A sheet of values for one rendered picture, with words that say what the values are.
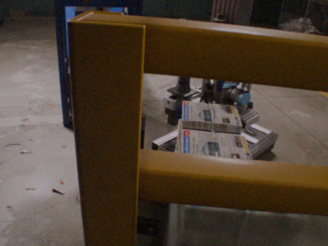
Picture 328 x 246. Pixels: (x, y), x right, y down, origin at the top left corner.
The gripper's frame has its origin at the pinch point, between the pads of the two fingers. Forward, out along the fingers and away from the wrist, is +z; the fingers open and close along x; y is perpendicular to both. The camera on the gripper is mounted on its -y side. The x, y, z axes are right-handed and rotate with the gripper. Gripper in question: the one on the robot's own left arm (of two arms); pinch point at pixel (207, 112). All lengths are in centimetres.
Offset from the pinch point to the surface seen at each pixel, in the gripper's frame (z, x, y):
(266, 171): 21, 10, -169
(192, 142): 21, 12, -50
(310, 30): -313, -350, 621
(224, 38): 6, 20, -181
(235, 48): 7, 18, -180
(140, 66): 10, 29, -180
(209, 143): 21, 3, -50
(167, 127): 11, 29, 179
